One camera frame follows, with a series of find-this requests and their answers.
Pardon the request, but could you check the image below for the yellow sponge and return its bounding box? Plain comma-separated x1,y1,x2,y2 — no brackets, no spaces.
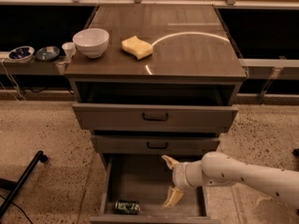
121,35,153,60

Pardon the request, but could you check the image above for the grey bottom drawer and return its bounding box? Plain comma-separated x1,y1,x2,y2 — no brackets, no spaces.
90,154,221,224

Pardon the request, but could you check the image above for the green soda can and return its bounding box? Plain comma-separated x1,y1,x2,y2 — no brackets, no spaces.
115,200,140,215

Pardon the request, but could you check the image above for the grey middle drawer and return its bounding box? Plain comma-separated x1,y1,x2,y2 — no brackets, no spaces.
92,135,220,155

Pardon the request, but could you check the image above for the grey top drawer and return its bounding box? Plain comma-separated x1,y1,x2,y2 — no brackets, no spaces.
73,103,238,133

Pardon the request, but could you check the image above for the small white cup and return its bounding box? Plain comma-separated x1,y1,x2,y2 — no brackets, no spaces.
62,42,76,60

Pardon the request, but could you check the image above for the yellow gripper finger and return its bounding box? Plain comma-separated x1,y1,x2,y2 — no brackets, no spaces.
164,187,184,208
162,155,179,170

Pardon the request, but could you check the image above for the grey side shelf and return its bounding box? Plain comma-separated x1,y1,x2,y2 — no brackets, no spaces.
0,51,69,76

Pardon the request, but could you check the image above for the white ceramic bowl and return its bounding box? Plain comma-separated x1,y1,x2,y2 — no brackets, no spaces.
73,28,109,58

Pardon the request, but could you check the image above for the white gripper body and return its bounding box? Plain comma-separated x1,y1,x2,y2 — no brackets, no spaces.
172,161,203,190

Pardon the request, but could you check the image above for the white cable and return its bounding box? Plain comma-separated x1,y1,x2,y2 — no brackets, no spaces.
0,59,27,104

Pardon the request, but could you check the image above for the dark blue small dish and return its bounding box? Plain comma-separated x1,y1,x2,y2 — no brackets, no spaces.
36,46,60,62

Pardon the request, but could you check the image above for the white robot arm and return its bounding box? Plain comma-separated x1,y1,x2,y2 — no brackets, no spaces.
162,151,299,209

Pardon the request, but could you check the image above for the grey drawer cabinet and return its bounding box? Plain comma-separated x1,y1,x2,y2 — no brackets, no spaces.
64,3,249,163

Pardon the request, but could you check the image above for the blue patterned bowl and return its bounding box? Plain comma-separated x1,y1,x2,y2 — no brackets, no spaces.
8,46,35,63

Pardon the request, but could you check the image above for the grey drawer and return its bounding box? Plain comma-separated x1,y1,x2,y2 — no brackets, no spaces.
73,103,238,133
92,135,220,155
90,154,221,224

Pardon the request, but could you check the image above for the black stand leg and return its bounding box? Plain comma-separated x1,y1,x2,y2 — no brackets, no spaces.
0,150,48,218

